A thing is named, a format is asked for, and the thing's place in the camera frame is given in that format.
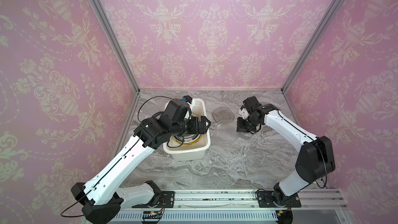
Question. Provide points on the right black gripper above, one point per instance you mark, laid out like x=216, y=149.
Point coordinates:
x=245, y=124

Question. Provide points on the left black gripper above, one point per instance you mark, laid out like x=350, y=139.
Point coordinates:
x=197, y=128

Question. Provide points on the yellow polka dot plate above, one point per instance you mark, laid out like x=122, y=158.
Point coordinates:
x=189, y=143

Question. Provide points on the clear glass plate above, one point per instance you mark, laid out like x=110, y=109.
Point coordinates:
x=223, y=115

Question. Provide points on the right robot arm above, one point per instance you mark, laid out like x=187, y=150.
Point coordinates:
x=315, y=153

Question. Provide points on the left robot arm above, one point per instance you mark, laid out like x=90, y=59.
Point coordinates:
x=103, y=198

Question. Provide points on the white plastic bin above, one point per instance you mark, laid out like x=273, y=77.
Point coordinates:
x=191, y=147

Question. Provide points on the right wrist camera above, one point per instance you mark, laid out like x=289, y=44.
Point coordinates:
x=243, y=112

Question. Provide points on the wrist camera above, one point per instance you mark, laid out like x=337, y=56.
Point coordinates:
x=243, y=112
x=188, y=99

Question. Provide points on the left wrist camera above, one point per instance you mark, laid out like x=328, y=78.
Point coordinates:
x=188, y=99

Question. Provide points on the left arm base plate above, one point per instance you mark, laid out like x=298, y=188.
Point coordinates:
x=163, y=199

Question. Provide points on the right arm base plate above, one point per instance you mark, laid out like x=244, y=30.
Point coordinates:
x=271, y=199

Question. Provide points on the right aluminium corner post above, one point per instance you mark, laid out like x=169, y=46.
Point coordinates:
x=327, y=18

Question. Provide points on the aluminium corner post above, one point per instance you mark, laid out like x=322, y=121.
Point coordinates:
x=110, y=34
x=327, y=18

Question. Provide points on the left aluminium corner post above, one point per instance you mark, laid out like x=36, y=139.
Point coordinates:
x=110, y=34

